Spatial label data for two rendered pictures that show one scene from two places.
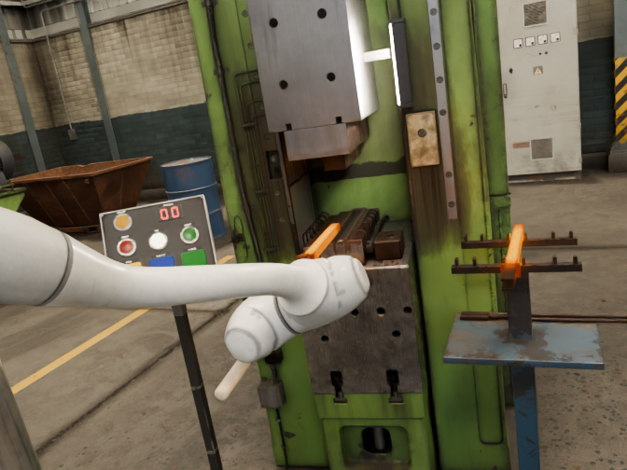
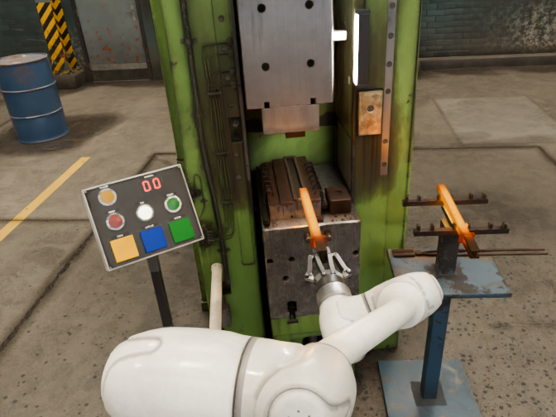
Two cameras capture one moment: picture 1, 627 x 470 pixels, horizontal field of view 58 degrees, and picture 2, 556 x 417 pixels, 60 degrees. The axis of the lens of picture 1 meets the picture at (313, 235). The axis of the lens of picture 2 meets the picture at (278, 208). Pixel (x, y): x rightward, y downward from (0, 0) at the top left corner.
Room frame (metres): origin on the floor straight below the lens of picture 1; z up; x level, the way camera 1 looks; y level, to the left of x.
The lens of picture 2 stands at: (0.26, 0.54, 1.88)
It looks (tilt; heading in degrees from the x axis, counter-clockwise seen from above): 29 degrees down; 341
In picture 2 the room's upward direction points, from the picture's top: 4 degrees counter-clockwise
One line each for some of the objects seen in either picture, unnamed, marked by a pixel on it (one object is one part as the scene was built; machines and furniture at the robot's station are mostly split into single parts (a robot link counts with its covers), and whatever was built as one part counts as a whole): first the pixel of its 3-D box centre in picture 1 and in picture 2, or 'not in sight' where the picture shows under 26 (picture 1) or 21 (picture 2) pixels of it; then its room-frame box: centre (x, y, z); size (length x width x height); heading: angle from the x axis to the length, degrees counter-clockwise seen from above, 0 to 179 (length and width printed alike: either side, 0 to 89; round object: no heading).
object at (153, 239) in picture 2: (162, 269); (153, 239); (1.72, 0.49, 1.01); 0.07 x 0.05 x 0.07; 99
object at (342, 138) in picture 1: (330, 134); (285, 102); (1.97, -0.11, 1.32); 0.42 x 0.20 x 0.10; 164
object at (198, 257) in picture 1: (194, 262); (181, 230); (1.73, 0.39, 1.01); 0.07 x 0.05 x 0.07; 99
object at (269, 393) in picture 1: (271, 393); (220, 315); (1.98, 0.26, 0.36); 0.09 x 0.07 x 0.12; 74
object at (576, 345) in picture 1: (521, 337); (444, 270); (1.46, -0.54, 0.71); 0.40 x 0.30 x 0.02; 67
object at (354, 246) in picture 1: (344, 233); (289, 184); (1.97, -0.11, 0.96); 0.42 x 0.20 x 0.09; 164
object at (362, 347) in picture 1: (369, 299); (304, 235); (1.96, -0.17, 0.69); 0.56 x 0.38 x 0.45; 164
